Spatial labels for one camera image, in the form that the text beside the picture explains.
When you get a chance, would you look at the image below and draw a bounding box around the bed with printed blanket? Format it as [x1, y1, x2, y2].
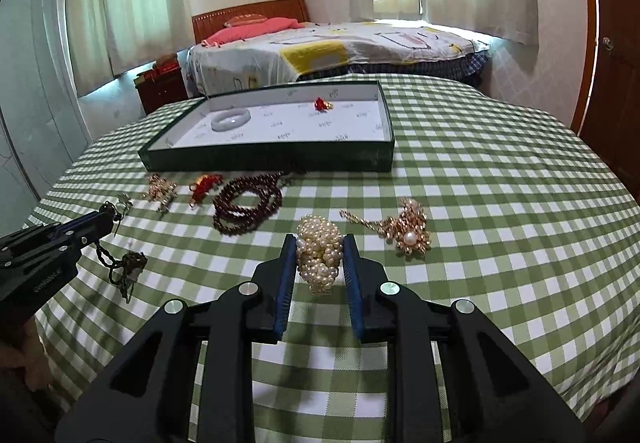
[187, 20, 496, 96]

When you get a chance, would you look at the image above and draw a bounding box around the white pearl bracelet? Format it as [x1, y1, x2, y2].
[296, 216, 345, 296]

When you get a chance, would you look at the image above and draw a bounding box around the small gold flower ornament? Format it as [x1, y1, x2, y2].
[141, 173, 179, 214]

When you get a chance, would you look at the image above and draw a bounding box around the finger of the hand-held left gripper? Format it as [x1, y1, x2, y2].
[0, 223, 103, 269]
[55, 204, 123, 241]

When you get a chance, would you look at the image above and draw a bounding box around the red knot charm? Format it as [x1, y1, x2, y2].
[187, 173, 224, 210]

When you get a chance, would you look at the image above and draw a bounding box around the white jade bangle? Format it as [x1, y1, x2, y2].
[210, 109, 252, 132]

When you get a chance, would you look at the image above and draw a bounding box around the red box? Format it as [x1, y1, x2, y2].
[150, 54, 181, 76]

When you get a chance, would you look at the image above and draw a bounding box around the pink pillow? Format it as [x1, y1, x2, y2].
[201, 16, 306, 46]

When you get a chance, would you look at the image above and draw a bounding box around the green jewelry box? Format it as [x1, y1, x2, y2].
[137, 80, 397, 173]

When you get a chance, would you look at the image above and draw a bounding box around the brown wooden door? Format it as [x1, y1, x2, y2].
[572, 0, 640, 199]

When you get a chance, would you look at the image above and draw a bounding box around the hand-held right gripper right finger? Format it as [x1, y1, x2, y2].
[340, 233, 587, 443]

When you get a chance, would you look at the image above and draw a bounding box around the grey wardrobe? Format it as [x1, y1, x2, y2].
[0, 0, 91, 204]

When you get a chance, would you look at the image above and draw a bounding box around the wooden headboard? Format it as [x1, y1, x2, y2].
[191, 0, 311, 44]

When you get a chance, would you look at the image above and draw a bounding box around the gold pearl flower brooch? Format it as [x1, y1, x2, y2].
[340, 197, 432, 258]

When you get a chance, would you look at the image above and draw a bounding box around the dark wooden nightstand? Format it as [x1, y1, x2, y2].
[134, 70, 191, 116]

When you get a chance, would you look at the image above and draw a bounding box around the person's left hand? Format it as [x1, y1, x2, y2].
[0, 318, 56, 391]

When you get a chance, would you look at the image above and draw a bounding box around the dark red bead necklace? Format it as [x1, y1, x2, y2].
[212, 158, 308, 235]

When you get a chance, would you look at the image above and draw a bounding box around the green checked tablecloth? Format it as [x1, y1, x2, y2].
[22, 73, 636, 443]

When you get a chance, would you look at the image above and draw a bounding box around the dark pendant with cord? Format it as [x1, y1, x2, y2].
[92, 240, 148, 304]

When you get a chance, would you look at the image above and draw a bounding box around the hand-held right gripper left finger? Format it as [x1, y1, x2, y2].
[55, 233, 301, 443]

